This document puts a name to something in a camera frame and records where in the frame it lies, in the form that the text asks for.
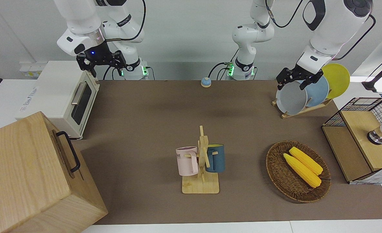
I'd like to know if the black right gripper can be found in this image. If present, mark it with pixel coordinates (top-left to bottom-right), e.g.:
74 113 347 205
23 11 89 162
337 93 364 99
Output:
76 42 127 78

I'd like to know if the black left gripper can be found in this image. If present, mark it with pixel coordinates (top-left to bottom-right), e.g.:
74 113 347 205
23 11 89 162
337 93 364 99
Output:
277 65 323 91

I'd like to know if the gray plate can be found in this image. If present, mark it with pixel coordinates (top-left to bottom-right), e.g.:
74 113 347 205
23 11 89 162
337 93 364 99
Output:
276 81 308 116

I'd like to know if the light blue plate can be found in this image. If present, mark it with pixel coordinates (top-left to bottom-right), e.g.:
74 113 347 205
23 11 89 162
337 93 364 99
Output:
303 75 330 107

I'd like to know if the low wooden plate rack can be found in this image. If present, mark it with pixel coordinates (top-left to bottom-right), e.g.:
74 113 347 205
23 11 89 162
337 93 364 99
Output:
272 97 334 119

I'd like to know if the yellow plate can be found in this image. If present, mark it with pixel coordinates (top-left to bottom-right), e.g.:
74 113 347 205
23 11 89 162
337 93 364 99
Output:
321 63 351 99

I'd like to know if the white toaster oven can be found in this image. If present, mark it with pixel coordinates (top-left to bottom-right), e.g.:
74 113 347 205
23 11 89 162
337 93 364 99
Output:
15 61 100 140

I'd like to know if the brown table mat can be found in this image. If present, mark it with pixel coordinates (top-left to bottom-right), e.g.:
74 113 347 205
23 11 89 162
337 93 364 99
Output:
71 79 382 225

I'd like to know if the yellow corn cob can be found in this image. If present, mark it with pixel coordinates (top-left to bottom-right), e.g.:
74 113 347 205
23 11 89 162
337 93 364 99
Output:
283 153 322 188
289 147 324 176

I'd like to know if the brown wicker basket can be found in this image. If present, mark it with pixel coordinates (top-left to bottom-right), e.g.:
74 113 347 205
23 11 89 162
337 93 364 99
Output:
266 140 331 203

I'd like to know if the dark blue mug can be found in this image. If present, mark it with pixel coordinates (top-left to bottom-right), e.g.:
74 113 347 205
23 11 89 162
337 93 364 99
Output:
205 144 226 173

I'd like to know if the pink mug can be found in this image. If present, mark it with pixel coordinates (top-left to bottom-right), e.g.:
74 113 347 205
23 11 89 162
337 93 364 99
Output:
176 146 199 177

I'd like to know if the wooden drawer box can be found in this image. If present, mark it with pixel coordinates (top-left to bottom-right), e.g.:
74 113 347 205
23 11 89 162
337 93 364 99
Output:
0 111 109 233

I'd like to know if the wooden mug tree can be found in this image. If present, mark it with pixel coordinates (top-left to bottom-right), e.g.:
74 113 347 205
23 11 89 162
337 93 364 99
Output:
182 125 220 194

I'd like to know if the black base cable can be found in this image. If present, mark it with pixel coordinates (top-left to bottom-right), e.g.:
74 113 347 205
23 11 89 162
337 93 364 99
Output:
208 61 237 80
103 66 124 80

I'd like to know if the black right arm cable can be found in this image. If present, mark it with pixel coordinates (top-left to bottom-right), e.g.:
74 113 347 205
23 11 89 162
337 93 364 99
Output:
105 0 146 42

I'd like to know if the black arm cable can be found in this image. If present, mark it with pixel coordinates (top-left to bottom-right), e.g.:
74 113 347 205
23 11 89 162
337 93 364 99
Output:
105 0 146 42
265 0 376 61

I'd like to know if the white wall power strip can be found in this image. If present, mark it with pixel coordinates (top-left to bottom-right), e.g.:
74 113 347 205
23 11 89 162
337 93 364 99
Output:
19 63 44 78

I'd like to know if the wire and wood shelf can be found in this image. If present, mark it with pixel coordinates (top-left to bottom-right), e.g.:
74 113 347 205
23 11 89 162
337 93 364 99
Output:
321 97 382 185

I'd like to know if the black box handle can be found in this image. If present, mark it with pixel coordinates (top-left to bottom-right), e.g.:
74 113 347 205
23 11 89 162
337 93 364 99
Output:
55 131 81 173

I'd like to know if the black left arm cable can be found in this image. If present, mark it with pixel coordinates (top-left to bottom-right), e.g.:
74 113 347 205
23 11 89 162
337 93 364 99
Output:
265 0 376 61

